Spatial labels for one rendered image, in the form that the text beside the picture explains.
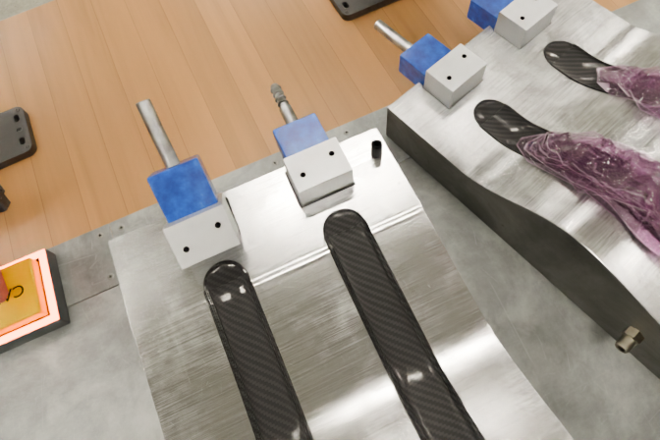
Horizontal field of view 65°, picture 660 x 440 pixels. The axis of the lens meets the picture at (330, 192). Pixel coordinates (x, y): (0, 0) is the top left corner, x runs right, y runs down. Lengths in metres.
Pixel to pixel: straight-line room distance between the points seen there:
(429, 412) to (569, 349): 0.18
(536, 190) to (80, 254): 0.46
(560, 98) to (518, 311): 0.22
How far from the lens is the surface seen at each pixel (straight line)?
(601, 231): 0.47
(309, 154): 0.44
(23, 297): 0.58
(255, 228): 0.45
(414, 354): 0.43
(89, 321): 0.58
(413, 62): 0.55
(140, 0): 0.78
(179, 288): 0.45
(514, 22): 0.59
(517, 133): 0.54
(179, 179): 0.42
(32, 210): 0.66
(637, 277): 0.48
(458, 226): 0.54
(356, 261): 0.44
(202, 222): 0.42
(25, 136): 0.70
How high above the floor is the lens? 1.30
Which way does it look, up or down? 65 degrees down
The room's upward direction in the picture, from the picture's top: 9 degrees counter-clockwise
